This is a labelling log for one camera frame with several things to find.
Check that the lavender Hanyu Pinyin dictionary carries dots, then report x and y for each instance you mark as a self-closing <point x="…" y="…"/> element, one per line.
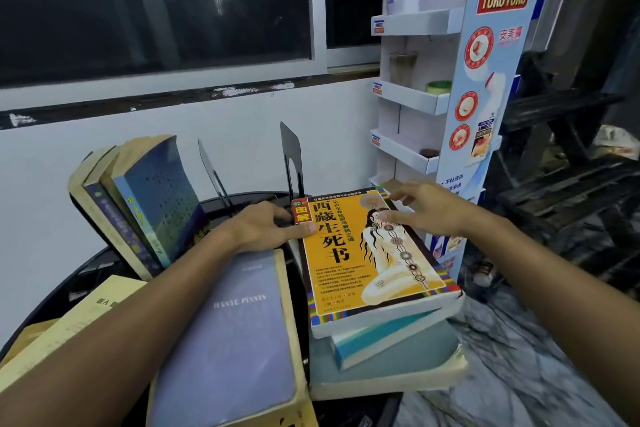
<point x="235" y="341"/>

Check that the round black table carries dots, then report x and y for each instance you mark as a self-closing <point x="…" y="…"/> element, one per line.
<point x="340" y="414"/>

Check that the large grey-teal book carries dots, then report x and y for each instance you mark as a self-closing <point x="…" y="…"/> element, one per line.
<point x="410" y="366"/>

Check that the orange illustrated cover book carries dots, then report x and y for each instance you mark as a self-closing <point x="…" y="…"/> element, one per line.
<point x="340" y="281"/>

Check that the cream book with barcode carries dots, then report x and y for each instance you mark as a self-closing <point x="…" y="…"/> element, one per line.
<point x="85" y="311"/>

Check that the white plastic bag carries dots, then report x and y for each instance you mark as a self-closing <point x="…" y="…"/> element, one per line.
<point x="617" y="141"/>

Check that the row of books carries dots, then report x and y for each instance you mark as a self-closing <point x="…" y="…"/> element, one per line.
<point x="291" y="146"/>

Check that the person's left forearm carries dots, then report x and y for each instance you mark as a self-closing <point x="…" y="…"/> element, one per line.
<point x="125" y="331"/>

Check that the person's left hand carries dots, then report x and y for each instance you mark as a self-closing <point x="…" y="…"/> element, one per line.
<point x="255" y="231"/>

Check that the yellow book with blue spine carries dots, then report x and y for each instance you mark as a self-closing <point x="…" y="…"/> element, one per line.
<point x="122" y="229"/>

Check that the person's right forearm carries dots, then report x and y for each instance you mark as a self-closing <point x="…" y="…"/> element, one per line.
<point x="560" y="291"/>

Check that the grey cover book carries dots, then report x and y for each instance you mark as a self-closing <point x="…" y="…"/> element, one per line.
<point x="85" y="166"/>

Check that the green tape roll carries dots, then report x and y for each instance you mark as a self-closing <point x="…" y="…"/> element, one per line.
<point x="438" y="87"/>

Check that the person's right hand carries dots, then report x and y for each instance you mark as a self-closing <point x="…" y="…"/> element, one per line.
<point x="440" y="211"/>

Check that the clear glass cup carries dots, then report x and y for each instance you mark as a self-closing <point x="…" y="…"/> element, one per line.
<point x="402" y="70"/>

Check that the white cardboard display stand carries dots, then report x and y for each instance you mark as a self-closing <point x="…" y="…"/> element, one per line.
<point x="480" y="91"/>

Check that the aluminium frame window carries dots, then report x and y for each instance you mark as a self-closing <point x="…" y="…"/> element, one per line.
<point x="150" y="1"/>

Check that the Understanding Business textbook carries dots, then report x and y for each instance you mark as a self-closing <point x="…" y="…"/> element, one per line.
<point x="360" y="346"/>

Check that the dark wooden bench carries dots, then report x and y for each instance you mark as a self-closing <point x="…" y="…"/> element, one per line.
<point x="560" y="191"/>

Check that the small white bottle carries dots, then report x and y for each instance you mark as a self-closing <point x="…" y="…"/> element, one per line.
<point x="484" y="275"/>

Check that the small dark brown lid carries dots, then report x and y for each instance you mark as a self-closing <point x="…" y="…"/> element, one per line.
<point x="429" y="153"/>

